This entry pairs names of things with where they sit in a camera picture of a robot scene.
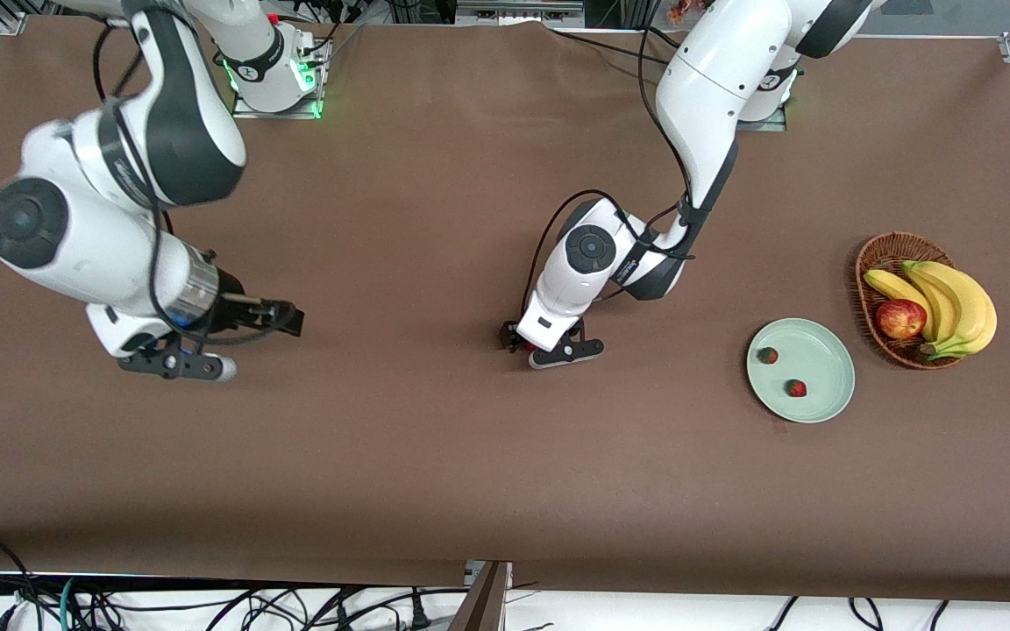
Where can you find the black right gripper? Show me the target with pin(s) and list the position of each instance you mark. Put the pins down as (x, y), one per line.
(233, 308)

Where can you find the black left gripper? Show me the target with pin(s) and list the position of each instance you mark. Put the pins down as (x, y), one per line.
(511, 334)

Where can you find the red toy strawberry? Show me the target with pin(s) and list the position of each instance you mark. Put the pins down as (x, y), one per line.
(768, 355)
(529, 346)
(796, 388)

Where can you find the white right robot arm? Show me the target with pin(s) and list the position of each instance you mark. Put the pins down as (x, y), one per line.
(75, 237)

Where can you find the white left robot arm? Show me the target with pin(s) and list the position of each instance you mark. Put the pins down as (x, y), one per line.
(707, 88)

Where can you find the pale green plate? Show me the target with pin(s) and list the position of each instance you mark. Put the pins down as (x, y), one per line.
(821, 350)

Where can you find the colourful background objects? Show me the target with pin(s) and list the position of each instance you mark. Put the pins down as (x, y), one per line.
(687, 10)

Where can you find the brown wicker basket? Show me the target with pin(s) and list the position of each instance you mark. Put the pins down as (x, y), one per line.
(886, 254)

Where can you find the small yellow banana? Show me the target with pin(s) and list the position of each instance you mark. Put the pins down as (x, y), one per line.
(895, 287)

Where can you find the red apple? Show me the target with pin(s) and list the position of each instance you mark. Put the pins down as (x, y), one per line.
(901, 319)

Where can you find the large yellow banana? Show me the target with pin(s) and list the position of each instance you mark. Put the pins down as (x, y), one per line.
(978, 307)

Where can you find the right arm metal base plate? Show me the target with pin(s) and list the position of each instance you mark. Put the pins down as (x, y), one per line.
(251, 111)

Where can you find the aluminium profile post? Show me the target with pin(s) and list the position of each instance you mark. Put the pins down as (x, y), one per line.
(483, 600)

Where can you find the aluminium frame rail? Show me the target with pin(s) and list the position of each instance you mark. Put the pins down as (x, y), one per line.
(518, 10)

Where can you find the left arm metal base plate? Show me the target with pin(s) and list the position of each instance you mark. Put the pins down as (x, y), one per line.
(772, 125)

